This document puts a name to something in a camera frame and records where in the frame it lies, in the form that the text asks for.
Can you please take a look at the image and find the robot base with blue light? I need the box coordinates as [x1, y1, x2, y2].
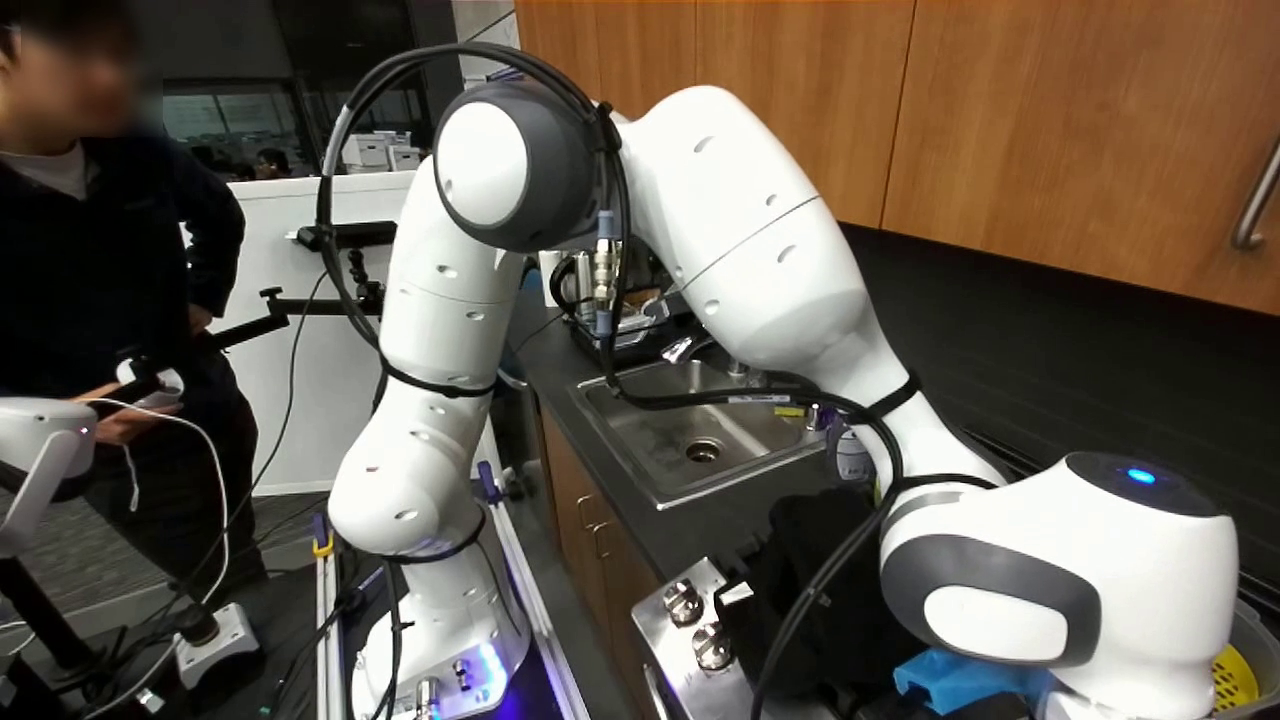
[341, 527, 586, 720]

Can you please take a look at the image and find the steel stove panel with knobs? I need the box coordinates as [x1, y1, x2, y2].
[632, 561, 753, 720]

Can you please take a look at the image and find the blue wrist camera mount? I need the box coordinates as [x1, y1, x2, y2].
[893, 648, 1050, 716]

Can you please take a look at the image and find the clear lunch box yellow insert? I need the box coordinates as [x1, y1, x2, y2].
[1206, 604, 1280, 720]

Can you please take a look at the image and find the wooden cabinet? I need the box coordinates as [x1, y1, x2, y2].
[511, 0, 1280, 318]
[542, 417, 655, 720]

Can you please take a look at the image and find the silver cabinet handle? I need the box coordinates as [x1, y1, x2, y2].
[1233, 140, 1280, 252]

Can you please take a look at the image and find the person in black clothes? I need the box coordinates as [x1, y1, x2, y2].
[0, 0, 268, 602]

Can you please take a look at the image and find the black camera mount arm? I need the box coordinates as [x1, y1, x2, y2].
[210, 220, 402, 354]

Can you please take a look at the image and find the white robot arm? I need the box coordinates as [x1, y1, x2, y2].
[329, 85, 1240, 720]

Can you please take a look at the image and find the wooden lower cabinet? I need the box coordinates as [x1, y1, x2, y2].
[542, 417, 655, 720]

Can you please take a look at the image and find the black cloth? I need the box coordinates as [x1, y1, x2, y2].
[732, 488, 916, 705]

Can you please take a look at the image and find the white object on left edge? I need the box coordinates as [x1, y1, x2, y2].
[0, 396, 97, 549]

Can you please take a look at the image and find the white controller device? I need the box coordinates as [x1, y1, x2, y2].
[171, 604, 258, 687]

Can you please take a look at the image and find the steel sink basin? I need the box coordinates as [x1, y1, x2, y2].
[570, 362, 819, 513]

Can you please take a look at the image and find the wooden upper cabinet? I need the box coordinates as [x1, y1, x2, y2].
[511, 0, 1280, 318]

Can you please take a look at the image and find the white panel board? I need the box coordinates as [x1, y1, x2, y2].
[222, 176, 379, 497]

